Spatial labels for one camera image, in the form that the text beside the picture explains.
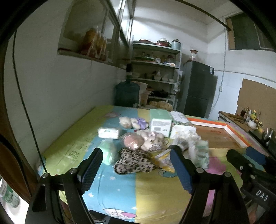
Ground glass jar on refrigerator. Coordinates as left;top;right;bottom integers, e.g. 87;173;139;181
190;49;198;61

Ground green soft sponge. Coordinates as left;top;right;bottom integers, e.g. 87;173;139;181
99;139;119;166

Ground metal kitchen shelf rack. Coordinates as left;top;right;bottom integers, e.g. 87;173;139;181
130;39;182;111

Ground counter with condiment bottles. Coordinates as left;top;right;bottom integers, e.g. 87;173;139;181
218;111;275;148

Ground blue water jug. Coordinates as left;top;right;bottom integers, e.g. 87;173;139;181
114;63;140;108

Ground black cable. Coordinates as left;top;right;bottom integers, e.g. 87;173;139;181
12;30;48;174

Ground green floral tissue pack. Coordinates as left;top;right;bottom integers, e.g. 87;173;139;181
189;140;210;169

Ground teal enamel pot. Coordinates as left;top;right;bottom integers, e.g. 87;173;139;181
171;39;181;51

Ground cardboard sheet on wall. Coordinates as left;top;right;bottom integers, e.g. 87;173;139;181
236;79;276;129

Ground orange bottles on sill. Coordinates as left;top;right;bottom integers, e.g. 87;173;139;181
79;28;107;61

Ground black refrigerator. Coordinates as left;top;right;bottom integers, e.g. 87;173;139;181
176;61;217;118

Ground small white tissue pack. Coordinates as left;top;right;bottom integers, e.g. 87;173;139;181
98;127;122;140

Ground mint green white box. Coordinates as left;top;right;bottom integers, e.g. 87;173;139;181
149;109;173;137

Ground cream teddy bear purple dress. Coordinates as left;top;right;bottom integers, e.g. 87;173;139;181
119;117;149;130

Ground orange rimmed cardboard tray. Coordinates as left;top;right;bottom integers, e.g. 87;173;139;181
188;116;251;149

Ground dark window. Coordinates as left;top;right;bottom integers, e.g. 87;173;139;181
226;13;274;51

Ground leopard print soft slipper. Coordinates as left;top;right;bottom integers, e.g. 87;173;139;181
113;148;157;175

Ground yellow snack packet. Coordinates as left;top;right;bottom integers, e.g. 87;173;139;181
152;149;175;173

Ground pink plush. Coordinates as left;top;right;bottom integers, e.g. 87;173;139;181
123;131;165;152

